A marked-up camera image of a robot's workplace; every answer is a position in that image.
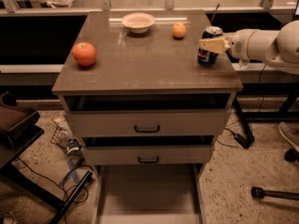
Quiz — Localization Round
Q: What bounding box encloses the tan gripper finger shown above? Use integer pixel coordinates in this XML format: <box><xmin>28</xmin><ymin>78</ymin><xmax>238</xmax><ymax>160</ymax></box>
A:
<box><xmin>199</xmin><ymin>36</ymin><xmax>230</xmax><ymax>54</ymax></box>

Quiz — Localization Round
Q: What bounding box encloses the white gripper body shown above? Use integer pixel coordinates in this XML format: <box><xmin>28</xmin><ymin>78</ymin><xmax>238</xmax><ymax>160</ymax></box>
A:
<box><xmin>223</xmin><ymin>29</ymin><xmax>256</xmax><ymax>61</ymax></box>

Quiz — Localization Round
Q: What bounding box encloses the pepsi can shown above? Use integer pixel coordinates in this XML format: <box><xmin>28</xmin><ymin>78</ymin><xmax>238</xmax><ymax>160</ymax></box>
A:
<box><xmin>197</xmin><ymin>26</ymin><xmax>222</xmax><ymax>67</ymax></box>

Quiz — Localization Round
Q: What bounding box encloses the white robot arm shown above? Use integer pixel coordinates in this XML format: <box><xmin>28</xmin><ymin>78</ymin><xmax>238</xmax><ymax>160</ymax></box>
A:
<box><xmin>199</xmin><ymin>21</ymin><xmax>299</xmax><ymax>75</ymax></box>

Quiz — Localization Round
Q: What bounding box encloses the grey drawer cabinet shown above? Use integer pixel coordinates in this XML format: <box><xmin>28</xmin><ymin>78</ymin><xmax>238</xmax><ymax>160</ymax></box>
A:
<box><xmin>50</xmin><ymin>10</ymin><xmax>244</xmax><ymax>166</ymax></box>

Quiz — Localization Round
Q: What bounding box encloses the middle grey drawer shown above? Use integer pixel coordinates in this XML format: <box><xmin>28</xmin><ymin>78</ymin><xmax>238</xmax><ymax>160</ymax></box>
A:
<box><xmin>82</xmin><ymin>136</ymin><xmax>214</xmax><ymax>165</ymax></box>

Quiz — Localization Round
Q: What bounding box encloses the grey drawer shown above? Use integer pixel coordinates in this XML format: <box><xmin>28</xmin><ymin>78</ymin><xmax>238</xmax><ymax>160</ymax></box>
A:
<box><xmin>65</xmin><ymin>110</ymin><xmax>230</xmax><ymax>137</ymax></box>
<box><xmin>82</xmin><ymin>136</ymin><xmax>214</xmax><ymax>165</ymax></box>

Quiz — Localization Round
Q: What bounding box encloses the top grey drawer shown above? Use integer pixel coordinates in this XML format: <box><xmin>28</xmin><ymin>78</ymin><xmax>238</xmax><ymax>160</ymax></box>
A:
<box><xmin>65</xmin><ymin>110</ymin><xmax>230</xmax><ymax>137</ymax></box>

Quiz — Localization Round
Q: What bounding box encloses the open bottom drawer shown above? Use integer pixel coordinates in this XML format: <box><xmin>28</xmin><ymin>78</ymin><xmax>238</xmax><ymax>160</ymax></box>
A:
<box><xmin>92</xmin><ymin>164</ymin><xmax>206</xmax><ymax>224</ymax></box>

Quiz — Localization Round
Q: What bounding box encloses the clear plastic water bottle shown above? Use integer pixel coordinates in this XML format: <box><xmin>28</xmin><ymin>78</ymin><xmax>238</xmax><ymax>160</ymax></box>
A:
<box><xmin>238</xmin><ymin>59</ymin><xmax>249</xmax><ymax>70</ymax></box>

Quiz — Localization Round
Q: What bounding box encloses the orange fruit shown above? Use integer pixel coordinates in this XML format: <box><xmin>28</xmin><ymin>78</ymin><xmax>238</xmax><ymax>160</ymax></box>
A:
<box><xmin>172</xmin><ymin>22</ymin><xmax>187</xmax><ymax>38</ymax></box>

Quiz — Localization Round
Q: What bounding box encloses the white paper bowl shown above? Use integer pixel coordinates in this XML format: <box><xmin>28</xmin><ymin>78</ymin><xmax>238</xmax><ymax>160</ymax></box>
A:
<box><xmin>121</xmin><ymin>12</ymin><xmax>155</xmax><ymax>34</ymax></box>

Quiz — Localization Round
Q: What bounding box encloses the grey shoe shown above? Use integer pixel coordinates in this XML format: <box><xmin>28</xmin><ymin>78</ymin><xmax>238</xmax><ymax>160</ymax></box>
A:
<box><xmin>278</xmin><ymin>122</ymin><xmax>299</xmax><ymax>152</ymax></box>

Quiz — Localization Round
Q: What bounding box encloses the black caster wheel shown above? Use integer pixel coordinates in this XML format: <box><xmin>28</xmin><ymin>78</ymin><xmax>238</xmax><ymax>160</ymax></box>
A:
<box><xmin>284</xmin><ymin>148</ymin><xmax>299</xmax><ymax>162</ymax></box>

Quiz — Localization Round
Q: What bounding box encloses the red apple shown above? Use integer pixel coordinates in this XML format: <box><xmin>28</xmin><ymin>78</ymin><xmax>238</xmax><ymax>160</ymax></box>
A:
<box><xmin>72</xmin><ymin>42</ymin><xmax>97</xmax><ymax>67</ymax></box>

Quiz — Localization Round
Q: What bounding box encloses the black pole with knob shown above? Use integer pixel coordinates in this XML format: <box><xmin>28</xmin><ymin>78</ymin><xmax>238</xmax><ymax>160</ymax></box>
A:
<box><xmin>250</xmin><ymin>187</ymin><xmax>299</xmax><ymax>201</ymax></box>

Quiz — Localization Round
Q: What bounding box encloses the black bar on floor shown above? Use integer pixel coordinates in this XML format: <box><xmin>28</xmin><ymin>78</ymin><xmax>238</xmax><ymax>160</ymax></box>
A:
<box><xmin>49</xmin><ymin>171</ymin><xmax>93</xmax><ymax>224</ymax></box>

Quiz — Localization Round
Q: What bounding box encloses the wire basket on floor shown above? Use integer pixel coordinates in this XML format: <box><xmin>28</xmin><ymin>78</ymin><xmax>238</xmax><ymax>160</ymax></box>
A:
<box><xmin>50</xmin><ymin>117</ymin><xmax>81</xmax><ymax>155</ymax></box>

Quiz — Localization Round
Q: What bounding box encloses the black cable on floor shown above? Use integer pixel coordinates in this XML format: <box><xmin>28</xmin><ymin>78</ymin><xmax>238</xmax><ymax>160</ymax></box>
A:
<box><xmin>14</xmin><ymin>156</ymin><xmax>95</xmax><ymax>205</ymax></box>

